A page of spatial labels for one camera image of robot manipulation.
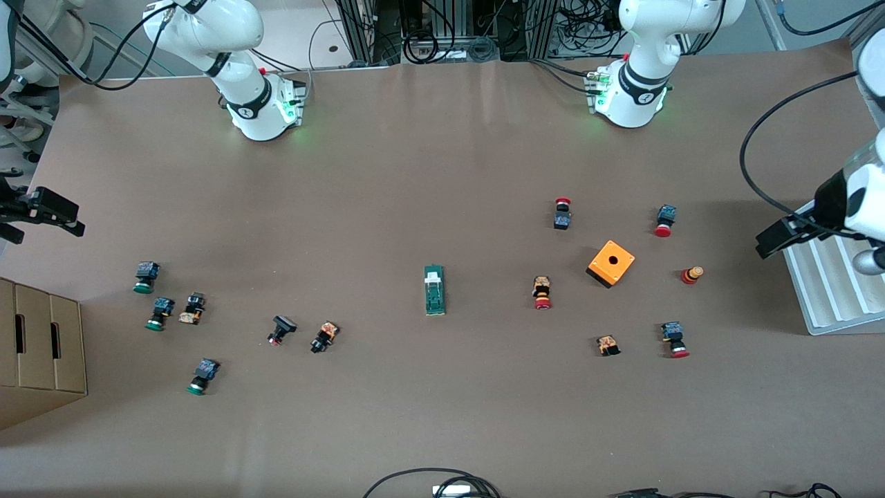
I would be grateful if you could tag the red yellow button head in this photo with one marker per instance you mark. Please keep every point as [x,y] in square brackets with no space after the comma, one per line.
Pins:
[691,274]

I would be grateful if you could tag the black button orange contact block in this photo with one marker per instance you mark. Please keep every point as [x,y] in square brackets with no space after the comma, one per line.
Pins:
[323,336]

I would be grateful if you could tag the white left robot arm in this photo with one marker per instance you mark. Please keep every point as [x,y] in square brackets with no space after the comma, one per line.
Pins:
[639,83]

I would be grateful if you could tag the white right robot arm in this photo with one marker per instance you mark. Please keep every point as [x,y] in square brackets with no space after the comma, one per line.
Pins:
[242,97]

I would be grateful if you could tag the orange button enclosure box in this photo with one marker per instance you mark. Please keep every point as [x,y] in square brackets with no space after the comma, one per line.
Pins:
[610,263]

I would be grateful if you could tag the red button black contact block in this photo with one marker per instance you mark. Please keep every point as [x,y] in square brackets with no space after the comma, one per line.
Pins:
[562,214]

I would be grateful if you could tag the white ribbed plastic tray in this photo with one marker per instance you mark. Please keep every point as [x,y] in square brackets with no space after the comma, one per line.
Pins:
[830,297]

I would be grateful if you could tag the brown cardboard box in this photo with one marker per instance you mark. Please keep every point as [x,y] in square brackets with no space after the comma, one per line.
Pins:
[38,349]

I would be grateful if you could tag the white background machine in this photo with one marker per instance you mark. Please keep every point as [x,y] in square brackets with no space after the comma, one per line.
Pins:
[62,34]

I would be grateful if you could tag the black square push button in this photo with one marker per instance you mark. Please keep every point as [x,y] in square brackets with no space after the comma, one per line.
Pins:
[281,329]

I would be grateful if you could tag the black button cream contact block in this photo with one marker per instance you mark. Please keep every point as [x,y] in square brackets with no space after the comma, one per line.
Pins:
[192,308]

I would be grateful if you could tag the green push button blue block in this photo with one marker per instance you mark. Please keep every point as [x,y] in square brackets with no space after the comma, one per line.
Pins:
[202,375]
[159,313]
[144,277]

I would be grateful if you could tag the red button orange contact block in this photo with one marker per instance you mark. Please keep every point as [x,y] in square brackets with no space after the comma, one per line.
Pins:
[542,292]

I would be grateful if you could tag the small white device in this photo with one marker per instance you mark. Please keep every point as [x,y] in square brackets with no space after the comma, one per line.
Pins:
[453,490]

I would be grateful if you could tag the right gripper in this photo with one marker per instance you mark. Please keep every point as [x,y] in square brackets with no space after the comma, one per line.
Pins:
[21,207]

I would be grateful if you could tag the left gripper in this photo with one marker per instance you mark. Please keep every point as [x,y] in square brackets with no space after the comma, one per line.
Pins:
[825,201]

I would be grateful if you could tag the red mushroom button blue block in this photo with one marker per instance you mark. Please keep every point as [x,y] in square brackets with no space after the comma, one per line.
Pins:
[674,339]
[665,220]

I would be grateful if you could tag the aluminium frame rack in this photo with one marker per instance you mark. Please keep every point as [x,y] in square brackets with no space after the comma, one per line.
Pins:
[359,31]

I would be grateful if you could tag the brown paper table cover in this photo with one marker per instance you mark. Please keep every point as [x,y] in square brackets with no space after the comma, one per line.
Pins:
[415,415]

